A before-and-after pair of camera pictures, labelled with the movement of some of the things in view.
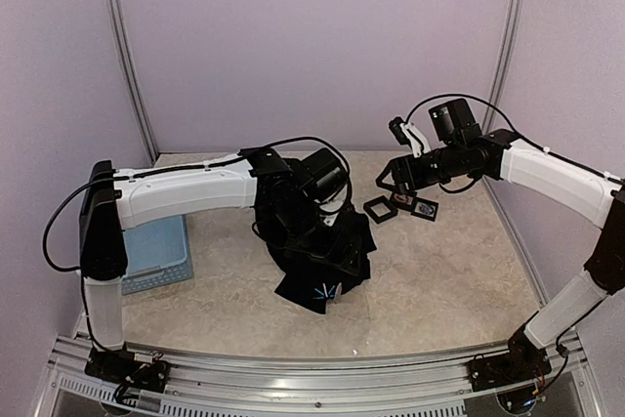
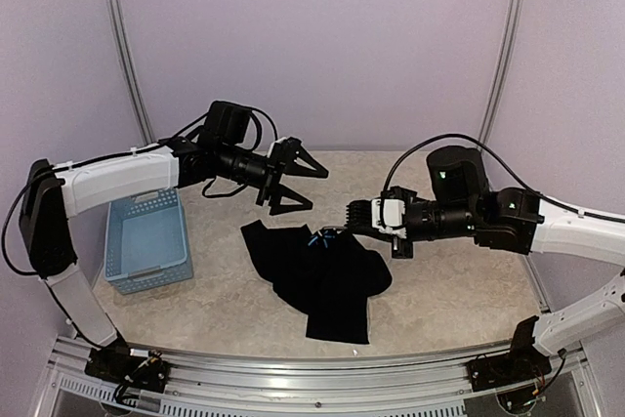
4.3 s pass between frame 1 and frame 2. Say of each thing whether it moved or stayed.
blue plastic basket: stayed
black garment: moved
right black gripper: moved
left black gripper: moved
